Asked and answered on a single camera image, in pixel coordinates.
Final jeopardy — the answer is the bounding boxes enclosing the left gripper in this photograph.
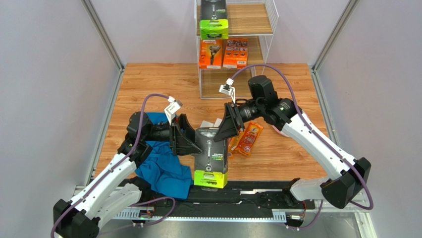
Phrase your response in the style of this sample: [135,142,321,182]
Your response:
[143,114,205,156]

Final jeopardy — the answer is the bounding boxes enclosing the white tall box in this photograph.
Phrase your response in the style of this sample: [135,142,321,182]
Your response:
[213,118,222,127]
[199,120,214,128]

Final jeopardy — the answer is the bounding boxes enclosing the black green razor box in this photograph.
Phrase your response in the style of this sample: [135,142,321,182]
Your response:
[194,127,228,188]
[199,0,229,40]

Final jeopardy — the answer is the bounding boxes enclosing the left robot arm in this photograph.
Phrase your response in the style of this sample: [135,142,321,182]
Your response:
[51,112,202,238]

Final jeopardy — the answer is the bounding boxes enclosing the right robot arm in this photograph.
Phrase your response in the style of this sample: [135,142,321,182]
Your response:
[214,75,371,209]

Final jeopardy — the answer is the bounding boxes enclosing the orange toothbrush pack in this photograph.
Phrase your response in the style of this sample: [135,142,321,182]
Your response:
[228,136,239,159]

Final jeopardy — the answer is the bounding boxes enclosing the orange disposable razor pack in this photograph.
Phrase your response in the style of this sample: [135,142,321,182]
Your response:
[235,121,264,156]

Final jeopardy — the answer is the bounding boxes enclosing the blue cloth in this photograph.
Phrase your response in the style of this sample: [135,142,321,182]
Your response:
[135,112,193,199]

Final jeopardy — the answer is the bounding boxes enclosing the orange razor box back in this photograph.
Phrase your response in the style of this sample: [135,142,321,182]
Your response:
[222,38,249,69]

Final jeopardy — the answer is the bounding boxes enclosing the orange razor box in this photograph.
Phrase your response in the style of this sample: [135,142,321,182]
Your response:
[198,39,223,69]
[222,38,249,69]

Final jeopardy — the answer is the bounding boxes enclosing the orange razor box front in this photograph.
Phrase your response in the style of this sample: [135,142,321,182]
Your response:
[198,39,223,69]

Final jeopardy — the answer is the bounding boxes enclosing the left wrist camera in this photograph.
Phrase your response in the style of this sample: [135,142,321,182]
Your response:
[164,96,183,125]

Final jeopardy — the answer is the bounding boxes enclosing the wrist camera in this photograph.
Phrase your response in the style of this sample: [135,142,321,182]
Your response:
[164,96,183,125]
[219,78,236,103]

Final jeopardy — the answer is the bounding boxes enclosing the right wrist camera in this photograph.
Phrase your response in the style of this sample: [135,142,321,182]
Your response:
[219,78,236,103]

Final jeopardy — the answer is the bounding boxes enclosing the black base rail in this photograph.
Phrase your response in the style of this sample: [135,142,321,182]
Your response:
[115,180,317,223]

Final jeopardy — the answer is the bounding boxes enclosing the white wire shelf rack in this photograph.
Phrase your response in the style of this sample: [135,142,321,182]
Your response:
[198,0,279,99]

